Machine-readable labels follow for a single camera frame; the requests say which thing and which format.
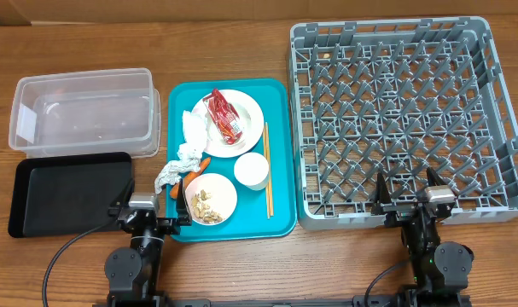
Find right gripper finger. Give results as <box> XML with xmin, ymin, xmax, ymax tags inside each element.
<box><xmin>426</xmin><ymin>166</ymin><xmax>446</xmax><ymax>188</ymax></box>
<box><xmin>375</xmin><ymin>171</ymin><xmax>392</xmax><ymax>204</ymax></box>

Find small white bowl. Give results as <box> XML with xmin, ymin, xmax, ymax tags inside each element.
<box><xmin>185</xmin><ymin>173</ymin><xmax>237</xmax><ymax>226</ymax></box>

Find white tissue paper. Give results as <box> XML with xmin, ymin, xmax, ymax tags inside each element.
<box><xmin>179</xmin><ymin>111</ymin><xmax>207</xmax><ymax>156</ymax></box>

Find white cup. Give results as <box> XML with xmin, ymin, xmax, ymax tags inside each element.
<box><xmin>234</xmin><ymin>152</ymin><xmax>266</xmax><ymax>191</ymax></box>

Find black plastic tray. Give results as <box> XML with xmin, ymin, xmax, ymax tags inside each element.
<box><xmin>8</xmin><ymin>153</ymin><xmax>133</xmax><ymax>238</ymax></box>

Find red snack wrapper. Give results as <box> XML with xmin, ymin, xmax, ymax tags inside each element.
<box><xmin>203</xmin><ymin>89</ymin><xmax>243</xmax><ymax>145</ymax></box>

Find teal plastic serving tray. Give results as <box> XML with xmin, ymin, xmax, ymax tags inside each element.
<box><xmin>166</xmin><ymin>78</ymin><xmax>297</xmax><ymax>243</ymax></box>

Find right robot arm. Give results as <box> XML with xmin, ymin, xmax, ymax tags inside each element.
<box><xmin>364</xmin><ymin>167</ymin><xmax>474</xmax><ymax>307</ymax></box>

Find right wooden chopstick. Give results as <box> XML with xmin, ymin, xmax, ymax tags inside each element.
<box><xmin>263</xmin><ymin>122</ymin><xmax>274</xmax><ymax>219</ymax></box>

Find left wooden chopstick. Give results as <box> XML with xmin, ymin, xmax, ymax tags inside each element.
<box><xmin>263</xmin><ymin>123</ymin><xmax>272</xmax><ymax>219</ymax></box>

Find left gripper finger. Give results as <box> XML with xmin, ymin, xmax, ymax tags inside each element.
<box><xmin>176</xmin><ymin>180</ymin><xmax>192</xmax><ymax>222</ymax></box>
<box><xmin>113</xmin><ymin>178</ymin><xmax>135</xmax><ymax>207</ymax></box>

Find wooden chopstick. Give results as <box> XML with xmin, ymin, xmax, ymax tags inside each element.
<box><xmin>263</xmin><ymin>122</ymin><xmax>274</xmax><ymax>219</ymax></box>
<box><xmin>263</xmin><ymin>123</ymin><xmax>272</xmax><ymax>219</ymax></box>

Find peanuts pile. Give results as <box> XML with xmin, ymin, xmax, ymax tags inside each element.
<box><xmin>191</xmin><ymin>190</ymin><xmax>224</xmax><ymax>224</ymax></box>

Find white paper napkin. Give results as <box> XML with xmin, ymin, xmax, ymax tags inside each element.
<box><xmin>154</xmin><ymin>142</ymin><xmax>205</xmax><ymax>194</ymax></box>

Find large white plate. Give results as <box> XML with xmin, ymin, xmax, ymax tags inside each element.
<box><xmin>191</xmin><ymin>89</ymin><xmax>265</xmax><ymax>158</ymax></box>

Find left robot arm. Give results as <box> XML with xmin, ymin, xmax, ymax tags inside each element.
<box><xmin>104</xmin><ymin>180</ymin><xmax>192</xmax><ymax>307</ymax></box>

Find grey plastic dishwasher rack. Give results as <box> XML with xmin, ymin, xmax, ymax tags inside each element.
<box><xmin>288</xmin><ymin>16</ymin><xmax>518</xmax><ymax>230</ymax></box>

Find clear plastic waste bin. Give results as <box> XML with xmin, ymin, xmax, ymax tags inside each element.
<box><xmin>9</xmin><ymin>68</ymin><xmax>161</xmax><ymax>158</ymax></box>

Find orange carrot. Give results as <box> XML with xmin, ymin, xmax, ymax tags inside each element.
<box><xmin>170</xmin><ymin>157</ymin><xmax>211</xmax><ymax>200</ymax></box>

